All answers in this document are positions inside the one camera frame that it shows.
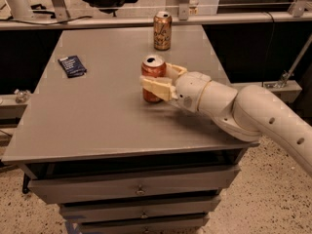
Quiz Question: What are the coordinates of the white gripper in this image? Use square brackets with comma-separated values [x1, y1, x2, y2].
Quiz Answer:
[139, 62, 212, 112]

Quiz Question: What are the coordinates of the red coke can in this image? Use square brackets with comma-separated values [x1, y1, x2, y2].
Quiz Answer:
[141, 54, 166, 103]

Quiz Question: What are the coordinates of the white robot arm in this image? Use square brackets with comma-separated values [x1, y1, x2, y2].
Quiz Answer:
[140, 63, 312, 176]

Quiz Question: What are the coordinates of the orange soda can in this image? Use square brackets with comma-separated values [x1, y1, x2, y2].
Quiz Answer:
[153, 11, 172, 51]

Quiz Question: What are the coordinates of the dark blue snack packet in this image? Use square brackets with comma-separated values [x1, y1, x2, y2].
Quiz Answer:
[58, 56, 87, 78]

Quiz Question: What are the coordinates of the grey drawer cabinet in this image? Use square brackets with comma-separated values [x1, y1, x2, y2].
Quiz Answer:
[3, 28, 247, 234]

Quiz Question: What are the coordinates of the small shiny crumpled object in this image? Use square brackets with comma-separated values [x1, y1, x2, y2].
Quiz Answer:
[14, 89, 31, 103]

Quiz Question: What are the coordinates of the grey metal rail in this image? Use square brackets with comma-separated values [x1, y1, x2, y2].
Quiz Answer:
[0, 12, 312, 30]

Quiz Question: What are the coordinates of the black cable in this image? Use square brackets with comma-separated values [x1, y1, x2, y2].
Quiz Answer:
[0, 15, 94, 26]

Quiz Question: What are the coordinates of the white pipe post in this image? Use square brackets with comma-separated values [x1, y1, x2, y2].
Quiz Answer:
[6, 0, 34, 20]

